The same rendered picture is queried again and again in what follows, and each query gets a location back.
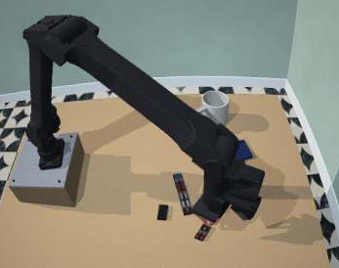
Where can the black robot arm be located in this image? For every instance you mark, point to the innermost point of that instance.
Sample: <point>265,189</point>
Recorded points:
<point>192,131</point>

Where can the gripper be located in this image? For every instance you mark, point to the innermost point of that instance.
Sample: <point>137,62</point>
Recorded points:
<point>201,208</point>

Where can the dark blue flat rectangular pad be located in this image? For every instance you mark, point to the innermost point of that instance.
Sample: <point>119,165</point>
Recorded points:
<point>243,151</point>

